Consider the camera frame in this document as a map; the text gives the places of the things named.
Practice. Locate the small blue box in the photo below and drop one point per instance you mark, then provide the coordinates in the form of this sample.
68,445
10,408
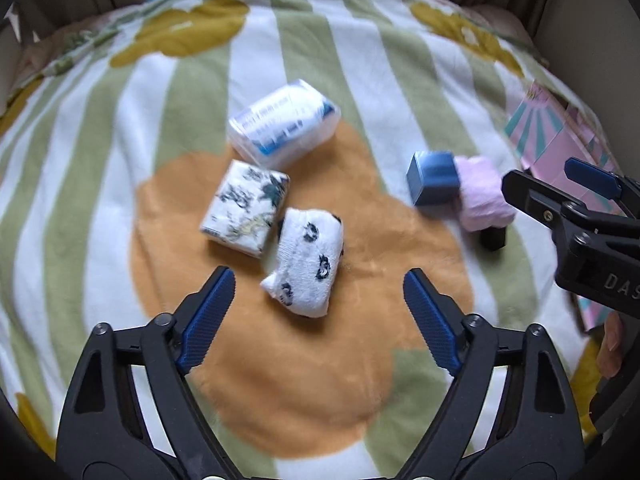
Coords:
432,177

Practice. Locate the small black block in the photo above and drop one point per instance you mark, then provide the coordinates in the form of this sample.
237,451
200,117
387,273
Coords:
492,238

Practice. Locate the pink cloth roll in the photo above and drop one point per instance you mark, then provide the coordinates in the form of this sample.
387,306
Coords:
482,192

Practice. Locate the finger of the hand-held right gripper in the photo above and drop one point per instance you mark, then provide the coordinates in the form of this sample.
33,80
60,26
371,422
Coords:
530,195
592,176

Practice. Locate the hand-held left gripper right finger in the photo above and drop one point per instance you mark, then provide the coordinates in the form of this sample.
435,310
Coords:
431,316

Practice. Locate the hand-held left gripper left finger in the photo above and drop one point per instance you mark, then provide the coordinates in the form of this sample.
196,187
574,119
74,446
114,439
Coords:
210,315

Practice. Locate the striped floral blanket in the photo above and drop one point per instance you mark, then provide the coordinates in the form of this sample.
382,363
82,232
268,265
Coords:
125,160

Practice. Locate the person's right hand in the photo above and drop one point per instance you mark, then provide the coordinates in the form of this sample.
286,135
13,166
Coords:
610,347

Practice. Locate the ink-print white tissue pack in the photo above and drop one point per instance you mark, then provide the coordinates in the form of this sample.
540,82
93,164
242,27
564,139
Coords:
245,207

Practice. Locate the white panda sock roll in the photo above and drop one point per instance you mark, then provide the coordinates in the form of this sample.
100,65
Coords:
306,262

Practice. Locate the blue white tissue pack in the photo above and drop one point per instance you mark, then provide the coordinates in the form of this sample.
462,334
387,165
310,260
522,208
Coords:
282,122

